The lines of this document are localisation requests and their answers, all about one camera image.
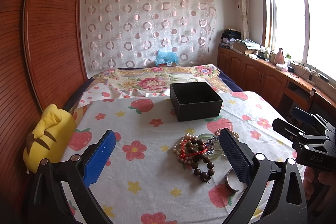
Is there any pink bottle on sideboard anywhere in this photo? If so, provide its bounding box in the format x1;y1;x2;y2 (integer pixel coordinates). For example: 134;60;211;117
274;48;285;65

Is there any pile of books and papers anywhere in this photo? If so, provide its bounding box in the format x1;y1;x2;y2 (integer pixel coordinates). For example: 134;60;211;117
220;28;261;55

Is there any floral peony blanket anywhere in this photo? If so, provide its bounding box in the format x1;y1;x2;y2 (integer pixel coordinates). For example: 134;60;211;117
83;64;231;102

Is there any brown wooden bead bracelet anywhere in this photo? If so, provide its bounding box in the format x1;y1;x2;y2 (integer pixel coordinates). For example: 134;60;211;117
183;136;215;184

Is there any yellow plush toy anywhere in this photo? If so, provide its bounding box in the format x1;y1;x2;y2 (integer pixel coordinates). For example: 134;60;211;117
23;104;76;173

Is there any person's right hand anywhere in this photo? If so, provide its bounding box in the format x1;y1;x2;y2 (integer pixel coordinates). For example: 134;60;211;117
303;166;335;202

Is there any white pearl necklace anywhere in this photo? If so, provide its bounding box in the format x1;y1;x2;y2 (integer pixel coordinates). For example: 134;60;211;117
172;134;200;164

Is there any pink circle pattern curtain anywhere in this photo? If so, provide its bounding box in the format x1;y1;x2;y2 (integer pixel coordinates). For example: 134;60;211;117
81;0;217;71

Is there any blue plush toy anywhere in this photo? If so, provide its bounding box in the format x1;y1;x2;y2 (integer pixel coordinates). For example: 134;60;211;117
155;51;179;67

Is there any black open jewelry box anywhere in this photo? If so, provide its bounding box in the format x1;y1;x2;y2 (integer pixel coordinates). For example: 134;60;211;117
170;82;223;122

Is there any strawberry flower print sheet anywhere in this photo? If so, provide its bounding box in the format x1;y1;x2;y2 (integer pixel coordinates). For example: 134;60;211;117
63;92;297;223

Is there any red string bracelet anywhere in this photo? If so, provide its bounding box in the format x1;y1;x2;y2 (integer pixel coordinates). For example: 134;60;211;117
180;138;208;159

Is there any purple crystal hair comb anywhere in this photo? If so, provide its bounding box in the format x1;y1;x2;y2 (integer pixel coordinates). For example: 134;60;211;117
204;134;224;156

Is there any wooden sideboard cabinet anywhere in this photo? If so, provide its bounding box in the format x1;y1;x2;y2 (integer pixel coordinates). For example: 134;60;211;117
217;47;335;122

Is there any window with wooden frame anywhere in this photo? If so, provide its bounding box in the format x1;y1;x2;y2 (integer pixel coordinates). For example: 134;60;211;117
264;0;335;78

